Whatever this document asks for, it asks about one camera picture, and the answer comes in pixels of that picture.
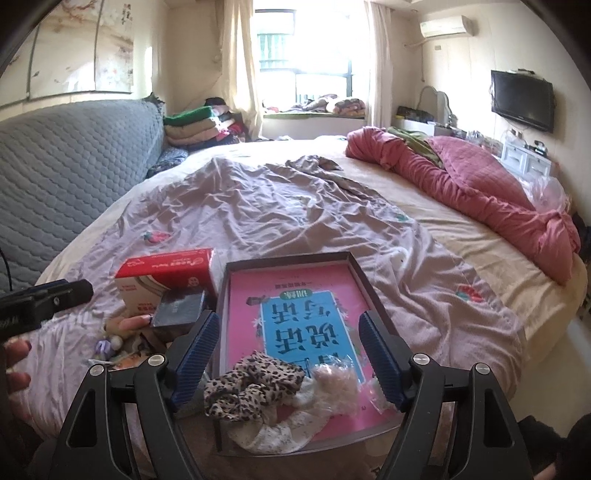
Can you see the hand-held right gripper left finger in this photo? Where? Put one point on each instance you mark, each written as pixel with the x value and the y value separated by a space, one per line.
pixel 196 355

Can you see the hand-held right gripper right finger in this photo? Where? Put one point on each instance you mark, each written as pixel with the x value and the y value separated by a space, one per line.
pixel 378 360

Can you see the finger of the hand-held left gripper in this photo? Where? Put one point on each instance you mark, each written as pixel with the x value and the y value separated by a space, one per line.
pixel 44 289
pixel 60 302

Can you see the clear bag with white item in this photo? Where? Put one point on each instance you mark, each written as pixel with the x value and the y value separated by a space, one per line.
pixel 337 387

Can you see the leopard print scrunchie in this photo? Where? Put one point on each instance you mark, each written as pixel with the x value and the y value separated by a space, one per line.
pixel 249 383

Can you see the white lace cloth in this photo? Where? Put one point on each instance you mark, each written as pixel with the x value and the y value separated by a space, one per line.
pixel 277 434

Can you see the peach soft item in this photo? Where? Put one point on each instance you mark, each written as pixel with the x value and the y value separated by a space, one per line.
pixel 134 324

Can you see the person's left hand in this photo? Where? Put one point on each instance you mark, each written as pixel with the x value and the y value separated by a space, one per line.
pixel 14 353

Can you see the small black box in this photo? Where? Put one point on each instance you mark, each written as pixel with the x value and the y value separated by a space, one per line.
pixel 178 309

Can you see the small plush toy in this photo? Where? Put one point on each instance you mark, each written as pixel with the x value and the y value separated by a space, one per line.
pixel 113 341

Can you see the red tissue box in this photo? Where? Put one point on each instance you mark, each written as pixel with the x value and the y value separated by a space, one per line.
pixel 157 272

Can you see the grey quilted sofa back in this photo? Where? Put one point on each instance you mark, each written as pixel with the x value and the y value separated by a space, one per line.
pixel 69 175

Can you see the bed with cream sheet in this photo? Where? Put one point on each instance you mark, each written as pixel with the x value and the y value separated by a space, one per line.
pixel 461 221

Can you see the purple blanket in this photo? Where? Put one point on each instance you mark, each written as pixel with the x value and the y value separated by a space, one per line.
pixel 300 207

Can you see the dark blue patterned pillow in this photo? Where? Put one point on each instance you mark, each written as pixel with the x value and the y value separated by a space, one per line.
pixel 168 159

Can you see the dark cloth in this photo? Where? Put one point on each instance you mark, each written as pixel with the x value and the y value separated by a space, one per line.
pixel 542 436

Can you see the pink quilt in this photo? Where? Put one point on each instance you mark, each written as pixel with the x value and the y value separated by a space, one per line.
pixel 392 152

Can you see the stack of folded clothes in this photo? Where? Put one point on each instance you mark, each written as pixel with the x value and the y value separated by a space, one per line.
pixel 194 129

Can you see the pink quilted pillow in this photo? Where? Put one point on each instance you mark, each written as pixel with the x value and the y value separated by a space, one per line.
pixel 480 166

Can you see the green cloth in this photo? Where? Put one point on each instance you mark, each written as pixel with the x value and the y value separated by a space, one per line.
pixel 415 143

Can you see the clear plastic bag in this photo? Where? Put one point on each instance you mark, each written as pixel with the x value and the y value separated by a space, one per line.
pixel 551 196

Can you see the black patterned case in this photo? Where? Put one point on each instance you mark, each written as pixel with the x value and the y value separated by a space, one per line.
pixel 415 114

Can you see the white cabinet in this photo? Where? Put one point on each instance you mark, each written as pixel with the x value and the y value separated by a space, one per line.
pixel 526 159

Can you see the bedding on window seat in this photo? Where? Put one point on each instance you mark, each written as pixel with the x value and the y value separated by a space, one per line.
pixel 341 105

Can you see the white framed mirror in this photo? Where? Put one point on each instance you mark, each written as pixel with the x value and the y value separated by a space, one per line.
pixel 434 104

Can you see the cream curtain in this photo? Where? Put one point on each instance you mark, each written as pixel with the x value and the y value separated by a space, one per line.
pixel 381 69
pixel 240 69

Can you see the window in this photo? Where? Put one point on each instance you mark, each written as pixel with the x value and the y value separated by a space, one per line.
pixel 323 46

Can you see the white air conditioner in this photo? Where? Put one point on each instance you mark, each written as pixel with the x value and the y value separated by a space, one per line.
pixel 445 25

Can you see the wall painting panels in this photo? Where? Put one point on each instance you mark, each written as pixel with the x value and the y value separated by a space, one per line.
pixel 69 46

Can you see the black wall television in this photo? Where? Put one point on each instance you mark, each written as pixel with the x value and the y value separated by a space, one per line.
pixel 521 99

